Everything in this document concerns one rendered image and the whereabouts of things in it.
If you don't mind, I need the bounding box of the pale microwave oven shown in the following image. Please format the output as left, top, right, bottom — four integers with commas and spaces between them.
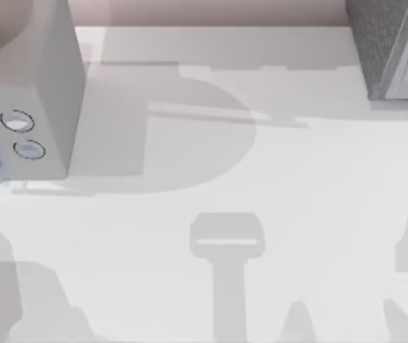
0, 0, 86, 182

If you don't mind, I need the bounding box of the round microwave knob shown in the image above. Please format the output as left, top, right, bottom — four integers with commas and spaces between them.
0, 109, 36, 134
12, 139, 46, 161

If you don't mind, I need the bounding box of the grey cabinet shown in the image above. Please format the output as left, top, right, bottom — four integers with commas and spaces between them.
344, 0, 408, 101

